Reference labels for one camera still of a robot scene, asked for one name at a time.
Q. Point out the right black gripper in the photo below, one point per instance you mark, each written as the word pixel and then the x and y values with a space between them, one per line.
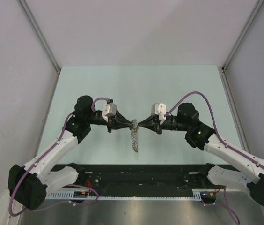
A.
pixel 152 123

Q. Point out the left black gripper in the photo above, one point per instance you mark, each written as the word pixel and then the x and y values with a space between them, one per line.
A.
pixel 115 123

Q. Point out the large metal keyring disc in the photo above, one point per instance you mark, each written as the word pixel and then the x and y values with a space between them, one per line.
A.
pixel 134 136

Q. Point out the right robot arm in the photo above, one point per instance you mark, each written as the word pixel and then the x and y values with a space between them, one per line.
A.
pixel 248 175

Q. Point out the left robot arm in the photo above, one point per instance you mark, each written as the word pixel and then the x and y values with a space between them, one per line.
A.
pixel 31 183

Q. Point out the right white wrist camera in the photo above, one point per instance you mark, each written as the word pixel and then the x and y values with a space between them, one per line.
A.
pixel 159 110

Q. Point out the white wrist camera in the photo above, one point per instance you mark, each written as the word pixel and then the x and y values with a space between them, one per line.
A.
pixel 159 110
pixel 109 110

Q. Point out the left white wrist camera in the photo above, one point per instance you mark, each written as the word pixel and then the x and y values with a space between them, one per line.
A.
pixel 109 110

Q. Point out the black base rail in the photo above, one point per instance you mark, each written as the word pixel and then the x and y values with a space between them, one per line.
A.
pixel 145 180

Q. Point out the white slotted cable duct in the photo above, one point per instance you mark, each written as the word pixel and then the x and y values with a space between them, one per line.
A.
pixel 82 194

